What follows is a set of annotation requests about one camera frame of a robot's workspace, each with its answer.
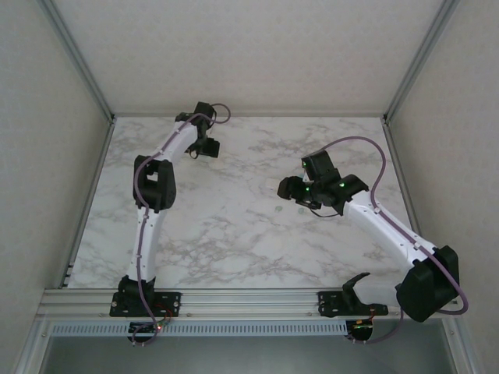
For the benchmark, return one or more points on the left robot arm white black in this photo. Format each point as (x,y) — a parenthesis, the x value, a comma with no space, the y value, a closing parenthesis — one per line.
(150,241)

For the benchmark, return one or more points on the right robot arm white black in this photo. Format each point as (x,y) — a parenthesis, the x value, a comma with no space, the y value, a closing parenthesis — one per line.
(390,230)

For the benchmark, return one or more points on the small circuit board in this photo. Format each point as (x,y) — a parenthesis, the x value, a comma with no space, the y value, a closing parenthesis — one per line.
(146,328)
(362,326)

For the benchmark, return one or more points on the aluminium frame profile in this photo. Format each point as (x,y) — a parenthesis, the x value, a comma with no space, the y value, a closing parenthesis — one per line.
(105,148)
(80,58)
(420,58)
(403,183)

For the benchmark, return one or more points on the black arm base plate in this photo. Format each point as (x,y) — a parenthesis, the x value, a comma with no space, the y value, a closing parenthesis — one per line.
(171,300)
(331,304)

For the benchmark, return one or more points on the aluminium mounting rail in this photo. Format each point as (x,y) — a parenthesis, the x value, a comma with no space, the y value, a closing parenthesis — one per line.
(249,304)

